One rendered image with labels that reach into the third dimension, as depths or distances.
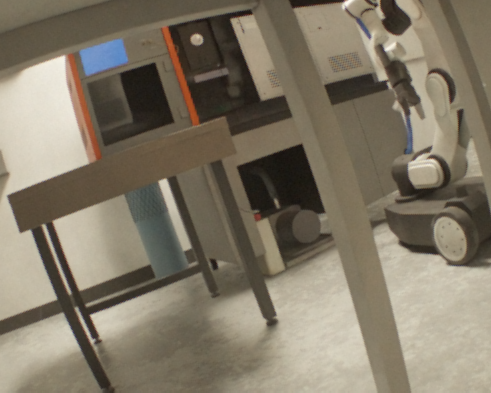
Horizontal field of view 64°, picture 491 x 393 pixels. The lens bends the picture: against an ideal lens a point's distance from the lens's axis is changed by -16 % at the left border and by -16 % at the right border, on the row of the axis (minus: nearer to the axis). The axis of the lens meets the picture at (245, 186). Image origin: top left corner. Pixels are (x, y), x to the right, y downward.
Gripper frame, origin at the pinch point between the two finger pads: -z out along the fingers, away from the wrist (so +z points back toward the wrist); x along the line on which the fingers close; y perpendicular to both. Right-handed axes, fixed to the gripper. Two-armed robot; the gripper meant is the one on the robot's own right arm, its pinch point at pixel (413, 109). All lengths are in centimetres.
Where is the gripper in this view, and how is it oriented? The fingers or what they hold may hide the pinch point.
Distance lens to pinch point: 161.8
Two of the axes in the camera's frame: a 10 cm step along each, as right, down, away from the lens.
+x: -7.9, 0.2, -6.2
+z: -2.4, -9.3, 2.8
